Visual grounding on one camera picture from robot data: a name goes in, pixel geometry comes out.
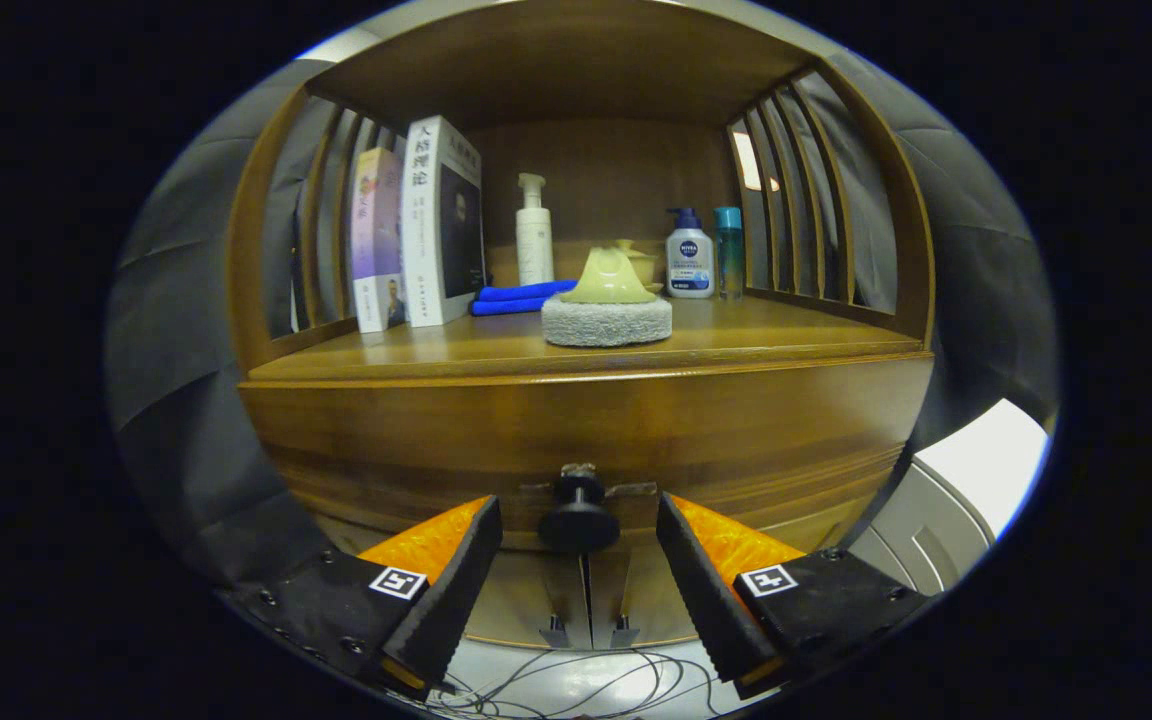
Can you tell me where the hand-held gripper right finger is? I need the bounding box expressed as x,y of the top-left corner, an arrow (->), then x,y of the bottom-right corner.
654,492 -> 937,701

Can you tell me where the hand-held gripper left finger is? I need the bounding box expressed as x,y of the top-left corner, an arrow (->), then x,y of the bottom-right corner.
221,495 -> 504,701

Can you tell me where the yellow-handled grey scrubber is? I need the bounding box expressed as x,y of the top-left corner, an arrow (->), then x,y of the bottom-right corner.
541,245 -> 674,349

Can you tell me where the wooden cabinet door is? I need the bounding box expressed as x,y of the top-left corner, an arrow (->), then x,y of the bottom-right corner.
461,548 -> 592,651
586,545 -> 707,649

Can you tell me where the wooden countertop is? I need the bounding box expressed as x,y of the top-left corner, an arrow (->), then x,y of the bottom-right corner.
241,240 -> 935,389

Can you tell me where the brown wooden cabinet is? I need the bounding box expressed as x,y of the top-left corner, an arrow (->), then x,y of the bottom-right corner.
226,0 -> 937,651

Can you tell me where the grey ribbed plastic chair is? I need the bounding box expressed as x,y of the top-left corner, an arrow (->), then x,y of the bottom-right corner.
848,460 -> 997,598

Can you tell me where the white flat panel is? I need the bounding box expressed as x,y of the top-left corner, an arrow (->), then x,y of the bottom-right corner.
911,398 -> 1050,541

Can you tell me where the folded blue cloth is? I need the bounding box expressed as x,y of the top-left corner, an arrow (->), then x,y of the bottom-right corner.
469,279 -> 579,317

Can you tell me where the white bottle with blue cap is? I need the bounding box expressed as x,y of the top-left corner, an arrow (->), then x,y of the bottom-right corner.
664,207 -> 716,300

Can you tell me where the yellow lidded teacup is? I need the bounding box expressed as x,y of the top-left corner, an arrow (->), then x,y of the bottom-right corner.
616,238 -> 664,294

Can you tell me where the teal slim bottle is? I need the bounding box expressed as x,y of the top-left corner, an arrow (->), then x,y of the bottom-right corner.
713,206 -> 744,301

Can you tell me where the white pump bottle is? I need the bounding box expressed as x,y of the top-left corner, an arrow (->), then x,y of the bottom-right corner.
516,173 -> 555,287

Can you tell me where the white portrait cover book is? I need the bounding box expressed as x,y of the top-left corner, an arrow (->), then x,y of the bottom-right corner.
401,115 -> 487,329

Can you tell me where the purple paperback book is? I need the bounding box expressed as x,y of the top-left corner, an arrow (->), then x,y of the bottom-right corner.
351,147 -> 407,334

